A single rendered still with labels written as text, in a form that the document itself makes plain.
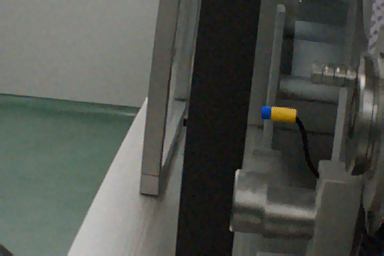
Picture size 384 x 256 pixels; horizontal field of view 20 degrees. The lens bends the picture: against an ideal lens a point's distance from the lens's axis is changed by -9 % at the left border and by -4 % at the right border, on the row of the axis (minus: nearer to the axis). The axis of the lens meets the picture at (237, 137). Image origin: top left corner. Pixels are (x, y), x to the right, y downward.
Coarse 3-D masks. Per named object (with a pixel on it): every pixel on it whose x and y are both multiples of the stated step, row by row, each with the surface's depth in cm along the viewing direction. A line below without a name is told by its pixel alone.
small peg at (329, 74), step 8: (312, 64) 66; (320, 64) 66; (328, 64) 66; (312, 72) 66; (320, 72) 66; (328, 72) 66; (336, 72) 66; (344, 72) 66; (352, 72) 66; (312, 80) 66; (320, 80) 66; (328, 80) 66; (336, 80) 66; (344, 80) 66; (352, 80) 66; (352, 88) 67
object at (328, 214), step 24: (336, 168) 72; (288, 192) 71; (312, 192) 71; (336, 192) 69; (360, 192) 69; (264, 216) 71; (288, 216) 70; (312, 216) 70; (336, 216) 70; (312, 240) 71; (336, 240) 70
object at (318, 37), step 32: (192, 0) 163; (288, 0) 163; (320, 0) 162; (192, 32) 164; (288, 32) 164; (320, 32) 164; (192, 64) 165; (256, 64) 165; (288, 64) 165; (256, 96) 166; (288, 96) 166; (320, 96) 166; (256, 128) 167; (288, 128) 167; (320, 128) 167; (256, 160) 168; (288, 160) 168
